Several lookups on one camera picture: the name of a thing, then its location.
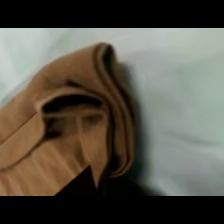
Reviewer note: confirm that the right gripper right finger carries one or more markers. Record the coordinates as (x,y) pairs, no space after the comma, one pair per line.
(121,188)

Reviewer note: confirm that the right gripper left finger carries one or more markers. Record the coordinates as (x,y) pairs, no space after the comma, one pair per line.
(81,185)

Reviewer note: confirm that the brown T-shirt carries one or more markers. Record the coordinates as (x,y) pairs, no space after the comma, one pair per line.
(50,140)

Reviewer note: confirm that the pale blue garment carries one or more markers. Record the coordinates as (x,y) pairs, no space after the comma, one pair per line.
(180,110)

